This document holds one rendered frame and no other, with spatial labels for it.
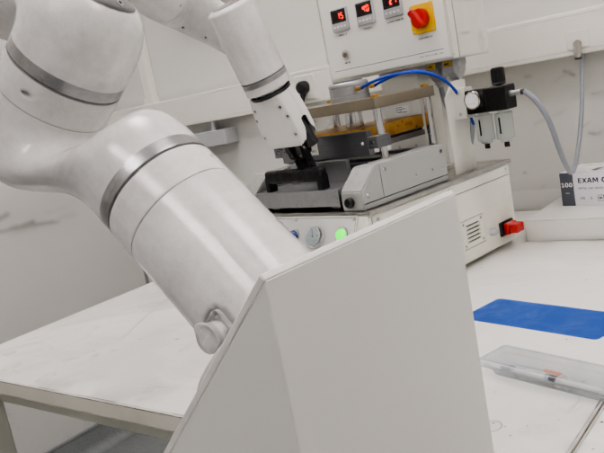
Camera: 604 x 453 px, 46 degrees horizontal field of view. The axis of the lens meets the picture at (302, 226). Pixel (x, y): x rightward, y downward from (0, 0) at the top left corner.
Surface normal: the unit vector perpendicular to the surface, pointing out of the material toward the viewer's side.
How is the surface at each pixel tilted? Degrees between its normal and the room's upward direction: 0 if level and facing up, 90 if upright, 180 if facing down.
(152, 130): 45
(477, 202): 90
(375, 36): 90
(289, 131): 109
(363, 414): 90
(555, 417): 0
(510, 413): 0
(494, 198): 90
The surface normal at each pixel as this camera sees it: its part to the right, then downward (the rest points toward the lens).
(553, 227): -0.60, 0.26
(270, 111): -0.60, 0.54
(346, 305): 0.75, -0.02
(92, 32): 0.44, 0.22
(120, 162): -0.26, -0.26
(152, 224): -0.41, -0.06
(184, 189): 0.04, -0.49
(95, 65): 0.43, 0.63
